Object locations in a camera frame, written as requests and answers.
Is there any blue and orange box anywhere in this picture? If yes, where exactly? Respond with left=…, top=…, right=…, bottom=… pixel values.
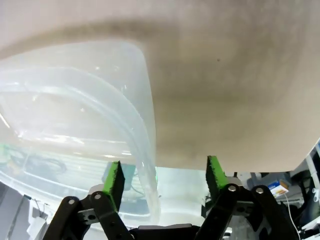
left=266, top=179, right=291, bottom=199

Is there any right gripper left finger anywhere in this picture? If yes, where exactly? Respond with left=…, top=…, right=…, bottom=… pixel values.
left=49, top=160, right=136, bottom=240

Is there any clear plastic bin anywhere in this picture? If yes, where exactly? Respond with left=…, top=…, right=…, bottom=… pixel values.
left=0, top=40, right=160, bottom=227

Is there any white cable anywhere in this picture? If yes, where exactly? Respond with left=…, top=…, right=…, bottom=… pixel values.
left=284, top=194, right=301, bottom=237

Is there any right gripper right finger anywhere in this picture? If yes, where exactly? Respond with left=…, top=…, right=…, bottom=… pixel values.
left=194, top=155, right=301, bottom=240

